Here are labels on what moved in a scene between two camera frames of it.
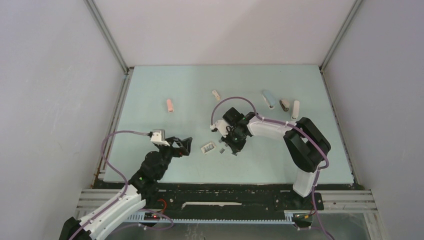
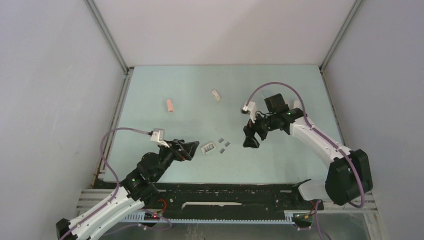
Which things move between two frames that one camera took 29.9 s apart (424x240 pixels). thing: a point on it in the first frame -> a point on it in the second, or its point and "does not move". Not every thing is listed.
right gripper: (235, 148) -> (249, 130)
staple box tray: (208, 147) does not move
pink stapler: (170, 106) does not move
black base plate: (227, 200) does not move
